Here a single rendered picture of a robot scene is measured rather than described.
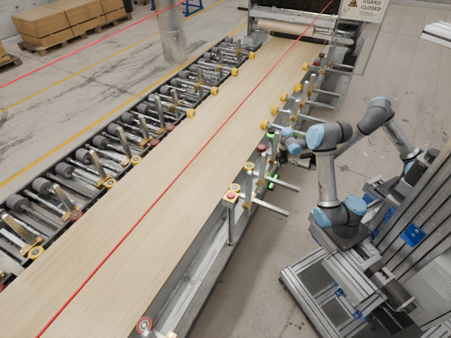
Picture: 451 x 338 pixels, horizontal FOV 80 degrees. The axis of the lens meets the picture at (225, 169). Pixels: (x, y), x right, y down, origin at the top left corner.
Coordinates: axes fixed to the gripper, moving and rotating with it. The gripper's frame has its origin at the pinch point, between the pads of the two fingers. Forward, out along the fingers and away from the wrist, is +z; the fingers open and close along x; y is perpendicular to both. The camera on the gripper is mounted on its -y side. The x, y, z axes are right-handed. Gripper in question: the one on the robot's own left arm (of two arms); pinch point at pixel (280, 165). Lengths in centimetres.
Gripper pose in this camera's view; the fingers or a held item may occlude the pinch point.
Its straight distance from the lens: 204.7
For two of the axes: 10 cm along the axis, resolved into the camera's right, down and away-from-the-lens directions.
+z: 0.2, 6.9, 7.2
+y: -1.4, 7.1, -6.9
